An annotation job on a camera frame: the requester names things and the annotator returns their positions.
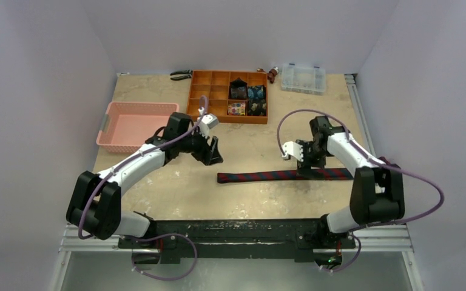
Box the black handled pliers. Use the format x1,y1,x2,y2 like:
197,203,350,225
169,70,193,81

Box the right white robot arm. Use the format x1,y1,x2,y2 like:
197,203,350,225
297,116,405,247

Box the clear plastic organizer box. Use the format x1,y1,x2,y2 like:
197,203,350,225
280,63,326,95

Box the colourful dotted rolled tie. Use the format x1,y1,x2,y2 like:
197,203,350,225
227,100,246,116

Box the pink plastic basket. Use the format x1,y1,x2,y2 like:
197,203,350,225
96,101,180,153

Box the dark rolled tie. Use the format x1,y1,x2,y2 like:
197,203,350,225
229,78,248,100

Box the black gold rolled tie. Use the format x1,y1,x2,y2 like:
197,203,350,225
246,99,267,116

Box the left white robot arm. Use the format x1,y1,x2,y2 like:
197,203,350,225
66,110,223,248

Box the aluminium frame rail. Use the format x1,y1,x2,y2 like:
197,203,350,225
48,74,425,291

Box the purple cable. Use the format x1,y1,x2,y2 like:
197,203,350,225
78,95,210,281
277,109,445,274

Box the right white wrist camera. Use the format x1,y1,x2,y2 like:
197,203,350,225
282,141,304,162

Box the blue patterned rolled tie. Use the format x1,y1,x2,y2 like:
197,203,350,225
247,85,266,101

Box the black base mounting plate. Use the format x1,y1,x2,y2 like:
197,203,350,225
118,218,356,264

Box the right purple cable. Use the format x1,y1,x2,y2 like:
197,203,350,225
277,109,445,274

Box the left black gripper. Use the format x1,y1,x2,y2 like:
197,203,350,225
178,125,222,166

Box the orange compartment tray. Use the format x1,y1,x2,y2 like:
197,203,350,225
186,70,269,124

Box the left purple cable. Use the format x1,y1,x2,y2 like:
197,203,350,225
78,95,210,281

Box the brown small tool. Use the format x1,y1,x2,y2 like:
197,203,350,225
256,66,279,84

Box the red navy striped tie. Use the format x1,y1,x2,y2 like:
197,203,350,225
217,168,353,184

